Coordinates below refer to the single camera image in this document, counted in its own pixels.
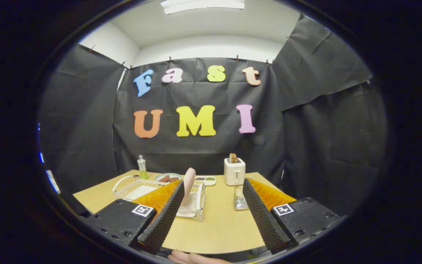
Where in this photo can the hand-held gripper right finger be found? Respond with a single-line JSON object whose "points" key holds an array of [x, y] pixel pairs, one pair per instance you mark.
{"points": [[260, 216]]}

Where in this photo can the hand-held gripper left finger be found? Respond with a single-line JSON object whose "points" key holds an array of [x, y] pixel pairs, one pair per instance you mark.
{"points": [[167, 216]]}

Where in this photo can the pink plate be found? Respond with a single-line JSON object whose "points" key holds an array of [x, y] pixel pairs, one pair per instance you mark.
{"points": [[189, 183]]}

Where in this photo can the pale green plate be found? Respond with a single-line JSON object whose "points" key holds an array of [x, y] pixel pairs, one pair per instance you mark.
{"points": [[167, 175]]}

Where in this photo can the small white divided dish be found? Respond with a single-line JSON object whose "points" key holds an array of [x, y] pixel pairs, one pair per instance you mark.
{"points": [[205, 180]]}

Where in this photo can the brown sausage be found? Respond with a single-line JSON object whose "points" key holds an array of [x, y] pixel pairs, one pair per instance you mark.
{"points": [[174, 179], [163, 179]]}

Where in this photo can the white toaster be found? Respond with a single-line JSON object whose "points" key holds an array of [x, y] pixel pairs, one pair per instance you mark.
{"points": [[234, 174]]}

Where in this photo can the green labelled bottle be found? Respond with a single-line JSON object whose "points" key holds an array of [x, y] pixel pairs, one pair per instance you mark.
{"points": [[142, 168]]}

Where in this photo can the brown bread slice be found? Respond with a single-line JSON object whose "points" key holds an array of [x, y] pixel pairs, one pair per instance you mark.
{"points": [[233, 158]]}

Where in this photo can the black backdrop cloth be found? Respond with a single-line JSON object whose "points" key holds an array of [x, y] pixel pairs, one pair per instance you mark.
{"points": [[306, 128]]}

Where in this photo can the white object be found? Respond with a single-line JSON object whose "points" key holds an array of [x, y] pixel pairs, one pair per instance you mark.
{"points": [[52, 181]]}

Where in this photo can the ceiling light panel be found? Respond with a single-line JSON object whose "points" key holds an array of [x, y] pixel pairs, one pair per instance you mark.
{"points": [[202, 5]]}

